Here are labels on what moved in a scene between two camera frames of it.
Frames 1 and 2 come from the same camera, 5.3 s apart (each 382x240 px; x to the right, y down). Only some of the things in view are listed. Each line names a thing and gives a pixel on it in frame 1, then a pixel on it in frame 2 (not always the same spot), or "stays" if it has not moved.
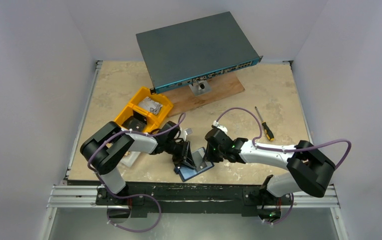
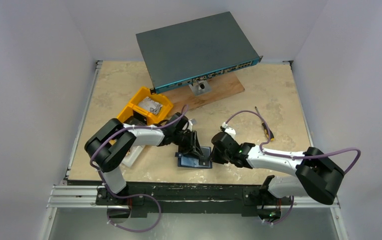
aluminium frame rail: (74, 196) stays
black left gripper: (184, 156) to (193, 146)
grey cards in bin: (150, 105) stays
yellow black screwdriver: (268, 132) stays
